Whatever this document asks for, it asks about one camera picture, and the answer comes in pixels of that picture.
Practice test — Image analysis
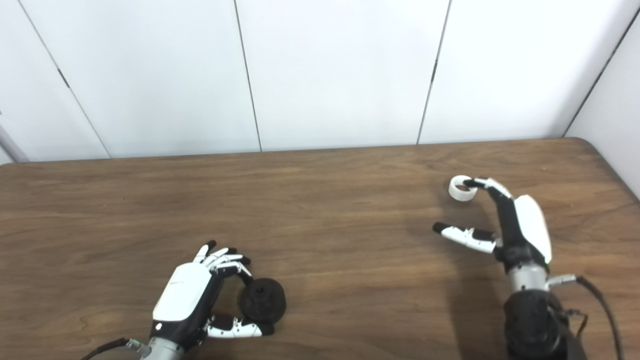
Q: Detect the white plastic ring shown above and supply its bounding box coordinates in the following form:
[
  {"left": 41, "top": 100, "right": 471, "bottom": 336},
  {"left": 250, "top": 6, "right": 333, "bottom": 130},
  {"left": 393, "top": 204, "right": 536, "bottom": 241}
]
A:
[{"left": 448, "top": 175, "right": 478, "bottom": 202}]

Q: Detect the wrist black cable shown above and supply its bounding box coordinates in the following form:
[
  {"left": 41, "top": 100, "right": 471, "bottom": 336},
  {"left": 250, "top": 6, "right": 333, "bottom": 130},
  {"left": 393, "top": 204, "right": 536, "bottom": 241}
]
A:
[
  {"left": 547, "top": 274, "right": 625, "bottom": 360},
  {"left": 80, "top": 337, "right": 151, "bottom": 360}
]

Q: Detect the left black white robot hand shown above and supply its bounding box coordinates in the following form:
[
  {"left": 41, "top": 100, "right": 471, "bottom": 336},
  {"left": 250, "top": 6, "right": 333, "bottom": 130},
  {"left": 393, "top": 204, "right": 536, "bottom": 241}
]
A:
[{"left": 150, "top": 240, "right": 275, "bottom": 351}]

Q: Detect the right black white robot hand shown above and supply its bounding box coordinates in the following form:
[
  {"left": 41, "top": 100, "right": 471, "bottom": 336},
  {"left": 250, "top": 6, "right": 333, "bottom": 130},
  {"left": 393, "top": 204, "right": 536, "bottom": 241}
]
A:
[{"left": 432, "top": 177, "right": 553, "bottom": 273}]

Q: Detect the round black plastic part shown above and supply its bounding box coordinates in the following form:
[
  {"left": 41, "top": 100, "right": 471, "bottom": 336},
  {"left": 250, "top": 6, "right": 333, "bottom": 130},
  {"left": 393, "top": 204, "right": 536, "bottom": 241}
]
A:
[{"left": 238, "top": 278, "right": 287, "bottom": 323}]

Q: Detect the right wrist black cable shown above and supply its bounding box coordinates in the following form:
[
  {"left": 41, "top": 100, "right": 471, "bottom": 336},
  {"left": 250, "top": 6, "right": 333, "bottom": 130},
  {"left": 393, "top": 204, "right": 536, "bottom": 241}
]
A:
[{"left": 547, "top": 274, "right": 625, "bottom": 360}]

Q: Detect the grey wall corner trim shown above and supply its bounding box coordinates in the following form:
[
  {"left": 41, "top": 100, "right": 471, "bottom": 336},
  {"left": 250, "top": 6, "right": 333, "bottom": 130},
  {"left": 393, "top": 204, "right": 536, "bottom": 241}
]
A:
[{"left": 0, "top": 124, "right": 30, "bottom": 164}]

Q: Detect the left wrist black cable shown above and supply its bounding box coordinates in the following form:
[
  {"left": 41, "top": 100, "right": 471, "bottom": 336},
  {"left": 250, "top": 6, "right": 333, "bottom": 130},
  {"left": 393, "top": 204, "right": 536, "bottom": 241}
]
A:
[{"left": 80, "top": 337, "right": 151, "bottom": 360}]

